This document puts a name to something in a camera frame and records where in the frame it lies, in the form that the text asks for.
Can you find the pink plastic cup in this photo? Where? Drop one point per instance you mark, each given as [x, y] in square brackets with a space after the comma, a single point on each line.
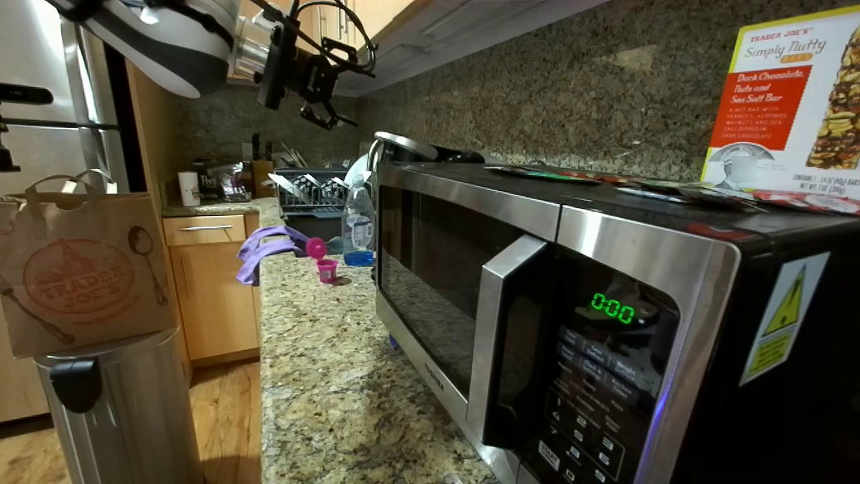
[325, 261]

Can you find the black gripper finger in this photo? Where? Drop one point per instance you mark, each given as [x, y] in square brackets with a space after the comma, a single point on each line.
[325, 113]

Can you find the wooden lower cabinet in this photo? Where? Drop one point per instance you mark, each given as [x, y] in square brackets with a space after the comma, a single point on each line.
[216, 310]

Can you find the clear plastic water bottle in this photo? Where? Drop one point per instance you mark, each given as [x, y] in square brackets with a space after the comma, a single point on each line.
[359, 229]

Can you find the flat packets on microwave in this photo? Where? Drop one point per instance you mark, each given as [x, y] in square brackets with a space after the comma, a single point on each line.
[690, 191]

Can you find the Trader Joe's snack box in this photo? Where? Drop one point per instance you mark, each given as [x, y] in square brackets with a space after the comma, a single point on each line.
[788, 113]

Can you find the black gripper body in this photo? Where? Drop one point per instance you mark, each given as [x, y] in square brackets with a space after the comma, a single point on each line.
[311, 77]

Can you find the wooden upper cabinets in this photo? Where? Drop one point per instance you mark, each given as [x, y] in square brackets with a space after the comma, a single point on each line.
[354, 22]

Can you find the purple cloth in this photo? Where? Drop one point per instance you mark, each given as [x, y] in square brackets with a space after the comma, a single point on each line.
[261, 242]

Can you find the stainless steel refrigerator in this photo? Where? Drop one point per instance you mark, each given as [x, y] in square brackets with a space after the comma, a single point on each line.
[64, 100]

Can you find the stainless steel microwave oven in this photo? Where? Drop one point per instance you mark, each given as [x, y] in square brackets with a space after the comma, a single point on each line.
[585, 335]

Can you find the dish rack with dishes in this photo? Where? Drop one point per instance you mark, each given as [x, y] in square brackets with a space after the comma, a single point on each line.
[311, 191]

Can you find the stainless steel trash can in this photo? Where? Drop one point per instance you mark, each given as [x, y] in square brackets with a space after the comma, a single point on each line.
[123, 413]

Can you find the brown paper grocery bag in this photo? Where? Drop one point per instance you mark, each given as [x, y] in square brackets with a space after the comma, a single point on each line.
[83, 264]

